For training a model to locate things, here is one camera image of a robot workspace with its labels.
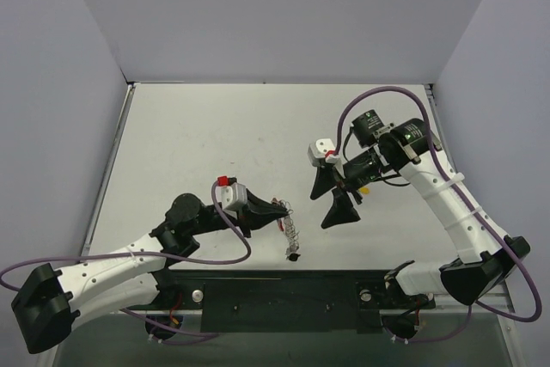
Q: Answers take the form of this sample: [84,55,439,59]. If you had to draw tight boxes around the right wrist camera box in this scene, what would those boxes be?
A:
[307,138,341,168]

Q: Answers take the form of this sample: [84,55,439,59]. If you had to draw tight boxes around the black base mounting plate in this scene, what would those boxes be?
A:
[124,270,435,336]

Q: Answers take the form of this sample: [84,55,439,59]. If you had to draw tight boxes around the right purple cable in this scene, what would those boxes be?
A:
[334,85,543,346]

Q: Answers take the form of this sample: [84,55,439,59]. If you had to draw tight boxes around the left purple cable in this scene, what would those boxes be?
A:
[0,181,253,346]

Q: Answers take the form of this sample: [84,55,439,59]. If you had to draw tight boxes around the aluminium rail frame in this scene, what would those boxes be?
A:
[51,83,516,316]

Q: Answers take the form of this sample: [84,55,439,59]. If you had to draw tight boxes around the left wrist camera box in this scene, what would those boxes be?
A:
[217,176,248,213]

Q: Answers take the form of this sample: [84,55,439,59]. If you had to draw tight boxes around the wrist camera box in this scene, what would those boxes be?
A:
[217,176,248,213]
[307,138,341,168]

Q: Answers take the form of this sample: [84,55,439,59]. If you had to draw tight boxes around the black key tag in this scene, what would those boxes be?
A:
[287,253,300,262]

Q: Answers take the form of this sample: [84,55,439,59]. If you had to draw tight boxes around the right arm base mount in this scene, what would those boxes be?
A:
[356,277,435,340]

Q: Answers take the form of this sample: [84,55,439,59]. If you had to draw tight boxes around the red handled metal key organizer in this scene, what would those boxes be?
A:
[272,198,301,259]

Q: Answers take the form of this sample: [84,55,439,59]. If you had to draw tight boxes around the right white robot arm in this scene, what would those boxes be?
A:
[308,110,530,306]

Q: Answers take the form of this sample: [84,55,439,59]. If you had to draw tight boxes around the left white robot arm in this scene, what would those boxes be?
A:
[11,186,289,354]

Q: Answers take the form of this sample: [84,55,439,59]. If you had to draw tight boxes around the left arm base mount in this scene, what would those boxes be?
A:
[120,290,206,346]

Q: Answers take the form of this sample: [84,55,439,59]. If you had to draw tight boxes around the purple cable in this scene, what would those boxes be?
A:
[334,85,543,346]
[0,181,253,346]

